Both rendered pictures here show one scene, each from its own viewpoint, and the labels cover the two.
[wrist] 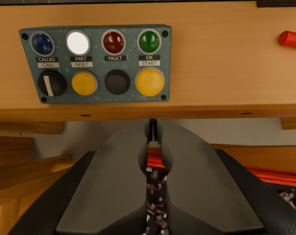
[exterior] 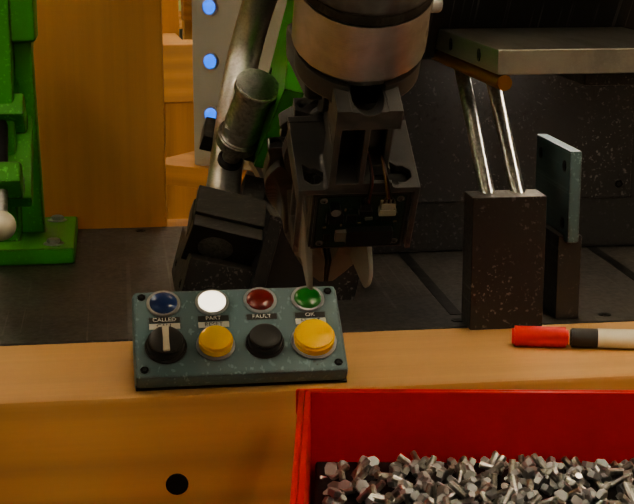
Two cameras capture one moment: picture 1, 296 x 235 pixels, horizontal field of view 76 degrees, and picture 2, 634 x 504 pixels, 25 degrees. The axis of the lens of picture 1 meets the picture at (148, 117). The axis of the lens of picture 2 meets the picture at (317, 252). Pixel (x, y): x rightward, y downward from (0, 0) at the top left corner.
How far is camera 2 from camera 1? 0.94 m
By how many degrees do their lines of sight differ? 70
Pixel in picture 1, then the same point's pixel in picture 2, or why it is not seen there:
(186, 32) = (362, 346)
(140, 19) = not seen: hidden behind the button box
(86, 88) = (222, 339)
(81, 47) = (217, 302)
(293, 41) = (527, 332)
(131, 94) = (287, 360)
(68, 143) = not seen: outside the picture
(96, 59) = (235, 319)
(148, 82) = (312, 329)
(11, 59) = (70, 371)
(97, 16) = not seen: hidden behind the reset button
